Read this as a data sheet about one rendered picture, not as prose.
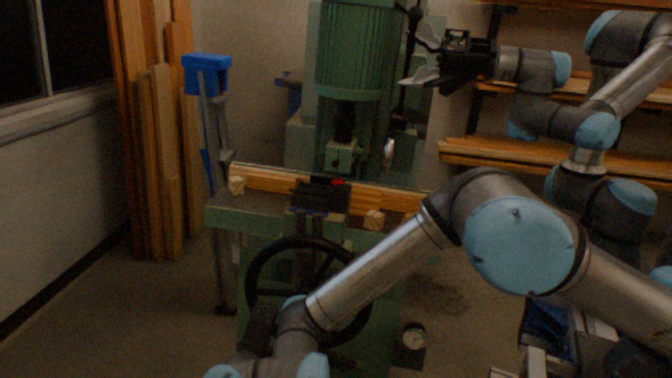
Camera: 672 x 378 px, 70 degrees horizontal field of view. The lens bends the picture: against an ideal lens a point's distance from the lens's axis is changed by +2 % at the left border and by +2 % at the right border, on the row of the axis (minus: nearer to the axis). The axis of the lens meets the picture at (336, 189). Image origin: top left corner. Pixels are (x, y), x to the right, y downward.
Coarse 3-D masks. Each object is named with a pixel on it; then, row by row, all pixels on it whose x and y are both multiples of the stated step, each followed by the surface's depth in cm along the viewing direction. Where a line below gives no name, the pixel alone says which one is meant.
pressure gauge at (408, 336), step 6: (408, 324) 119; (414, 324) 118; (420, 324) 119; (402, 330) 120; (408, 330) 117; (414, 330) 117; (420, 330) 117; (402, 336) 118; (408, 336) 118; (414, 336) 118; (420, 336) 117; (426, 336) 117; (402, 342) 118; (408, 342) 119; (414, 342) 118; (420, 342) 118; (426, 342) 117; (408, 348) 122; (414, 348) 119
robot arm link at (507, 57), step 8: (504, 48) 101; (512, 48) 101; (496, 56) 101; (504, 56) 100; (512, 56) 100; (496, 64) 101; (504, 64) 100; (512, 64) 100; (496, 72) 101; (504, 72) 101; (512, 72) 101; (496, 80) 103; (504, 80) 102
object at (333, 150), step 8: (352, 136) 133; (328, 144) 124; (336, 144) 124; (344, 144) 125; (352, 144) 126; (328, 152) 123; (336, 152) 123; (344, 152) 122; (352, 152) 123; (328, 160) 124; (344, 160) 123; (352, 160) 127; (328, 168) 125; (336, 168) 124; (344, 168) 124
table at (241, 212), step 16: (224, 192) 130; (256, 192) 132; (272, 192) 133; (208, 208) 121; (224, 208) 121; (240, 208) 121; (256, 208) 122; (272, 208) 123; (208, 224) 123; (224, 224) 122; (240, 224) 121; (256, 224) 121; (272, 224) 120; (352, 224) 119; (384, 224) 121; (400, 224) 123; (352, 240) 118; (368, 240) 117; (272, 256) 112; (288, 256) 111; (304, 256) 111
